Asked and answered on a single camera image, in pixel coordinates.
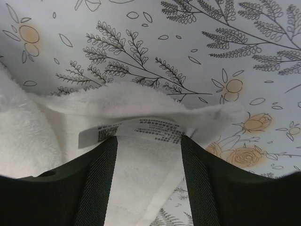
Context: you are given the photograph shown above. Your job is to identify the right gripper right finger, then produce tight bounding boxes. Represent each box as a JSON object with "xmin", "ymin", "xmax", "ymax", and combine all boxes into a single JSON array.
[{"xmin": 181, "ymin": 136, "xmax": 301, "ymax": 226}]

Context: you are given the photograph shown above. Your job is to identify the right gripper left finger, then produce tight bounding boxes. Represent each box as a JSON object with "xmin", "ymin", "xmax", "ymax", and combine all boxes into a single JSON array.
[{"xmin": 0, "ymin": 137, "xmax": 118, "ymax": 226}]

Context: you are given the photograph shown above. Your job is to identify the white towel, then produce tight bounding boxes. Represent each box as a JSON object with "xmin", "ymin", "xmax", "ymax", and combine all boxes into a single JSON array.
[{"xmin": 0, "ymin": 66, "xmax": 244, "ymax": 226}]

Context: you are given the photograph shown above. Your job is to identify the floral patterned table mat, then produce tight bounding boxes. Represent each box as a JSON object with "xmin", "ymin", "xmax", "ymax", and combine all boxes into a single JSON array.
[{"xmin": 0, "ymin": 0, "xmax": 301, "ymax": 226}]

